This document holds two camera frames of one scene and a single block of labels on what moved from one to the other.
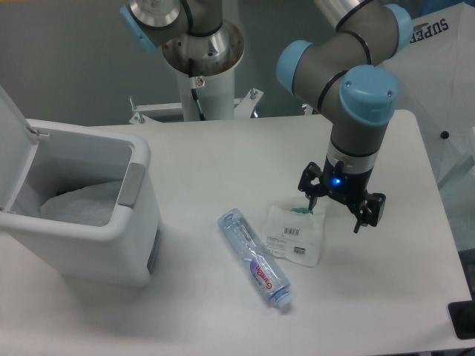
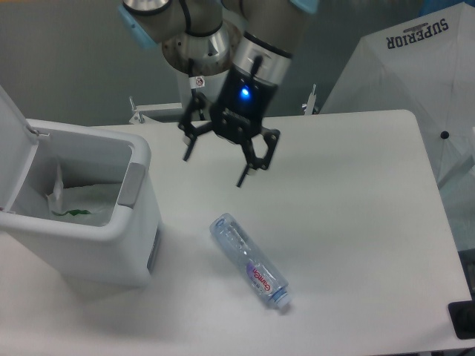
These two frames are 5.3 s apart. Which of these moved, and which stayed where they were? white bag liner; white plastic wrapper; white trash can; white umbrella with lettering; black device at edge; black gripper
Moved: black gripper; white plastic wrapper
Stayed: white bag liner; white trash can; white umbrella with lettering; black device at edge
